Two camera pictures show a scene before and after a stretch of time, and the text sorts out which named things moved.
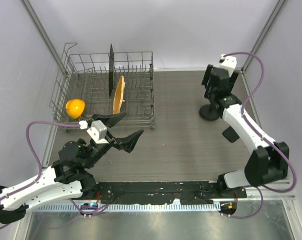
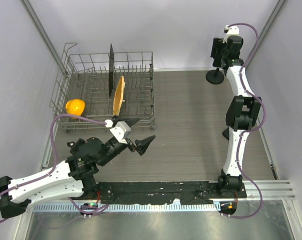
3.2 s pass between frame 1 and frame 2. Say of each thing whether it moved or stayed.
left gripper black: moved
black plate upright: stayed
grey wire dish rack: stayed
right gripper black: moved
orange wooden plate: stayed
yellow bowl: stayed
